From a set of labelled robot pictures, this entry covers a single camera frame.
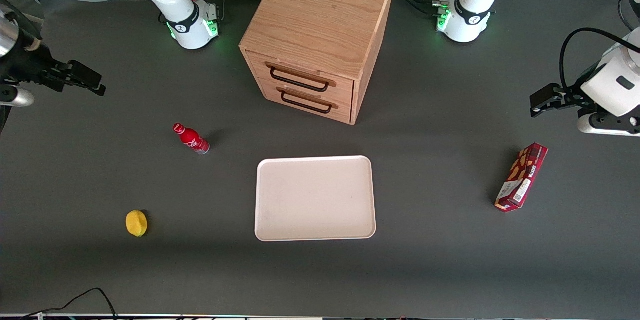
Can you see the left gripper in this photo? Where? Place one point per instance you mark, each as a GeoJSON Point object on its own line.
{"type": "Point", "coordinates": [571, 94]}

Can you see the wooden drawer cabinet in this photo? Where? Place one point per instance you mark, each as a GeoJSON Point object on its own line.
{"type": "Point", "coordinates": [320, 25]}

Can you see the red coke bottle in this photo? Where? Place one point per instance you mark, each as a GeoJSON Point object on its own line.
{"type": "Point", "coordinates": [192, 139]}

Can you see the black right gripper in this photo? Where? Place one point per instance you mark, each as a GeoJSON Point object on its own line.
{"type": "Point", "coordinates": [31, 66]}

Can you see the yellow lemon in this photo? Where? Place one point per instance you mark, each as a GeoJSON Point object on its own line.
{"type": "Point", "coordinates": [136, 223]}

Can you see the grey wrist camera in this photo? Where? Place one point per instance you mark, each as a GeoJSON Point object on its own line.
{"type": "Point", "coordinates": [15, 96]}
{"type": "Point", "coordinates": [607, 125]}

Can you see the red cookie box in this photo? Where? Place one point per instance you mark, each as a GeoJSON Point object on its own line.
{"type": "Point", "coordinates": [522, 177]}

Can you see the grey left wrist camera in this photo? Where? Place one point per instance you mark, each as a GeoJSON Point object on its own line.
{"type": "Point", "coordinates": [607, 125]}

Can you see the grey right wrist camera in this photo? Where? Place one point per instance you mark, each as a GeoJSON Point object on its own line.
{"type": "Point", "coordinates": [15, 96]}

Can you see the beige plastic tray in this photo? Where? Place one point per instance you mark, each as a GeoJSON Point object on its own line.
{"type": "Point", "coordinates": [315, 197]}

